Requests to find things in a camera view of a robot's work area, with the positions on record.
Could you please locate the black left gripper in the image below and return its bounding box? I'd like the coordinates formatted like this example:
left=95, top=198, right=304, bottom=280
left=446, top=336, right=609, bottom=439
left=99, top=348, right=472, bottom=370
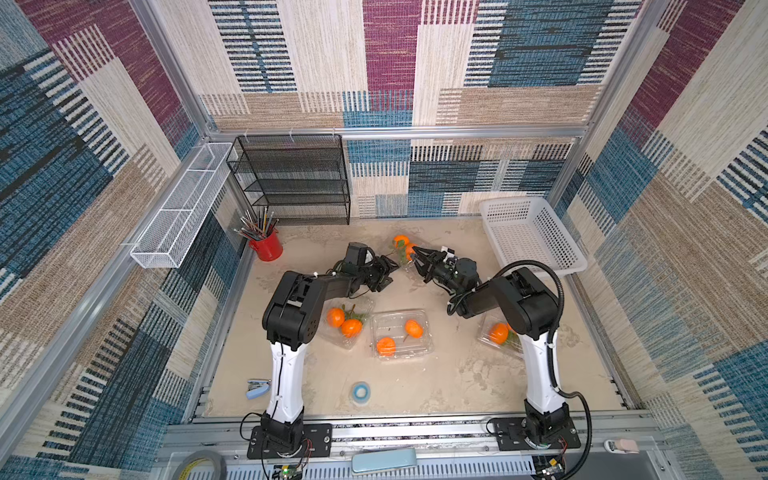
left=360, top=257, right=405, bottom=294

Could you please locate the orange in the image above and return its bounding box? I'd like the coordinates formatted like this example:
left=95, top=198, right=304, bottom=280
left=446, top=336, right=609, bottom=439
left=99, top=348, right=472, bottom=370
left=405, top=243, right=415, bottom=262
left=393, top=235, right=410, bottom=248

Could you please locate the clear clamshell container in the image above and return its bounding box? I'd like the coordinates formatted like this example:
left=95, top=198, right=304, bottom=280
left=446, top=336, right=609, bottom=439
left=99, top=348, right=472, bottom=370
left=387, top=234, right=422, bottom=282
left=369, top=309, right=434, bottom=361
left=477, top=310, right=523, bottom=359
left=318, top=296, right=375, bottom=350

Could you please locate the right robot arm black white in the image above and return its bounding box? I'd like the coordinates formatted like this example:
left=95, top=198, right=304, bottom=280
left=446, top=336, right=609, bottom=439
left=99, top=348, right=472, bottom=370
left=411, top=247, right=589, bottom=449

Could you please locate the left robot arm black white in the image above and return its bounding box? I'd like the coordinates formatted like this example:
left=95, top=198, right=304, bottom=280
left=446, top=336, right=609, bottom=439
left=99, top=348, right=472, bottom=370
left=260, top=242, right=399, bottom=453

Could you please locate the orange middle container right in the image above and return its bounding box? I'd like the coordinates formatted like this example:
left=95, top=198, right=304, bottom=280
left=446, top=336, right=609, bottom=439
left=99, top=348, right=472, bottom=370
left=404, top=319, right=424, bottom=338

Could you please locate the orange container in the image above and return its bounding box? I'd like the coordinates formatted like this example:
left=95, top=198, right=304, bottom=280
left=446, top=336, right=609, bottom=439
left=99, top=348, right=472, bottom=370
left=340, top=318, right=363, bottom=339
left=326, top=307, right=346, bottom=329
left=376, top=337, right=397, bottom=357
left=489, top=322, right=511, bottom=345
left=404, top=319, right=424, bottom=338

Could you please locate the orange left container lower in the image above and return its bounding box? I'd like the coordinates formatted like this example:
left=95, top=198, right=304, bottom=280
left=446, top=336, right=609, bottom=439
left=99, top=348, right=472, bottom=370
left=340, top=318, right=363, bottom=339

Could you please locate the orange left container upper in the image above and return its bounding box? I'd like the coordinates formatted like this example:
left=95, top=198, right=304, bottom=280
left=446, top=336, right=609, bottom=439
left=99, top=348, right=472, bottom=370
left=326, top=307, right=346, bottom=329

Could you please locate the orange middle container lower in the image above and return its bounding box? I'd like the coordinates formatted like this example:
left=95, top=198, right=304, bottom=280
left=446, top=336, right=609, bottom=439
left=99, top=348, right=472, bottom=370
left=376, top=337, right=397, bottom=357

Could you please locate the orange right container left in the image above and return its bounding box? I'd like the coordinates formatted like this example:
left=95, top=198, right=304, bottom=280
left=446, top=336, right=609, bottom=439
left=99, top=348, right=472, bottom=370
left=489, top=322, right=511, bottom=345

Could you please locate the white plastic perforated basket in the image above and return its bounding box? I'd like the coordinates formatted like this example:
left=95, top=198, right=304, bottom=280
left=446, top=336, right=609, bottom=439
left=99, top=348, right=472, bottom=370
left=479, top=197, right=588, bottom=277

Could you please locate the red cup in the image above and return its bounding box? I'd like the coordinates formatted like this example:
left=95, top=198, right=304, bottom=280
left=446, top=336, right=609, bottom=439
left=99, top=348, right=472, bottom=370
left=248, top=230, right=283, bottom=262

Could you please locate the blue tape roll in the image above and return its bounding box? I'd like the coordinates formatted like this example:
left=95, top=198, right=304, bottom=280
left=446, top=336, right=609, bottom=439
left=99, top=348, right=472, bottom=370
left=350, top=381, right=371, bottom=405

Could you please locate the blue stapler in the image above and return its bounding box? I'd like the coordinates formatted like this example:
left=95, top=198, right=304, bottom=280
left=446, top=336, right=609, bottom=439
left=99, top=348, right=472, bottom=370
left=246, top=379, right=271, bottom=400

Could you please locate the light blue flat case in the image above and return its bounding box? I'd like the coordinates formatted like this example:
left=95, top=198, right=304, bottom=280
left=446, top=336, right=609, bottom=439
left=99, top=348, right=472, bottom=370
left=351, top=448, right=417, bottom=475

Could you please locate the small pink white object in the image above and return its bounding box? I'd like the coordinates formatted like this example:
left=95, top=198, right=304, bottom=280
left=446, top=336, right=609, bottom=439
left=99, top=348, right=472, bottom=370
left=603, top=439, right=640, bottom=455

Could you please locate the grey tape roll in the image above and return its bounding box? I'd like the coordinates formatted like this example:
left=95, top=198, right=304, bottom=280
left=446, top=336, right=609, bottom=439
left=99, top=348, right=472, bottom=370
left=170, top=449, right=228, bottom=480

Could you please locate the black wire shelf rack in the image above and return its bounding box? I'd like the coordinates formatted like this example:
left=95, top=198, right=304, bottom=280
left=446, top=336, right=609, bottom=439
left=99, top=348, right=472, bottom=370
left=228, top=134, right=351, bottom=225

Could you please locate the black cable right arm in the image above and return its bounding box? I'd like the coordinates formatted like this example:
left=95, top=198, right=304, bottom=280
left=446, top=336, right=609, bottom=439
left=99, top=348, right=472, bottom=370
left=491, top=259, right=595, bottom=480

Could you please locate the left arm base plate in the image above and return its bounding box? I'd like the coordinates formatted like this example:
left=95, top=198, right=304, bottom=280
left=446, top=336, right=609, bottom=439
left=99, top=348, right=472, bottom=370
left=246, top=423, right=333, bottom=460

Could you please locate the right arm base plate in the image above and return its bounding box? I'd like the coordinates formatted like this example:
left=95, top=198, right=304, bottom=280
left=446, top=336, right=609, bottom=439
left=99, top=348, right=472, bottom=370
left=487, top=416, right=582, bottom=451

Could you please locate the white wire mesh wall tray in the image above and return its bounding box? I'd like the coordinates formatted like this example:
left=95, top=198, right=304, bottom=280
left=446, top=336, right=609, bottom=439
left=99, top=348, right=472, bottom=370
left=130, top=143, right=232, bottom=269

